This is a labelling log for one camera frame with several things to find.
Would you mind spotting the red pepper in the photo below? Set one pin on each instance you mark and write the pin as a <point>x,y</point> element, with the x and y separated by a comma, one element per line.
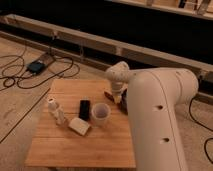
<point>113,98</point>

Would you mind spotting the black phone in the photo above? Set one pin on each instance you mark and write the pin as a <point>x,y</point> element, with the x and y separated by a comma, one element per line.
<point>84,109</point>

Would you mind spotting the wooden table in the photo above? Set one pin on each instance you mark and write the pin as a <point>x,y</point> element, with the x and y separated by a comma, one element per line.
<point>109,146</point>

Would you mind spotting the clear plastic bottle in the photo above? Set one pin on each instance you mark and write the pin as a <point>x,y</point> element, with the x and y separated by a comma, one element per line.
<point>55,109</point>

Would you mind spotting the blue power adapter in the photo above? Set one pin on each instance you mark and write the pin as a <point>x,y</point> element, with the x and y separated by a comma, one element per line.
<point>35,67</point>

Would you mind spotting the translucent plastic cup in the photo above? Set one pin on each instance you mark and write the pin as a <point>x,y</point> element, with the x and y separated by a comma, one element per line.
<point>100,113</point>

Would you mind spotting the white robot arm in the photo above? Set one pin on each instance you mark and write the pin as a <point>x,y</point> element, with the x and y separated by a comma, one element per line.
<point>152,95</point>

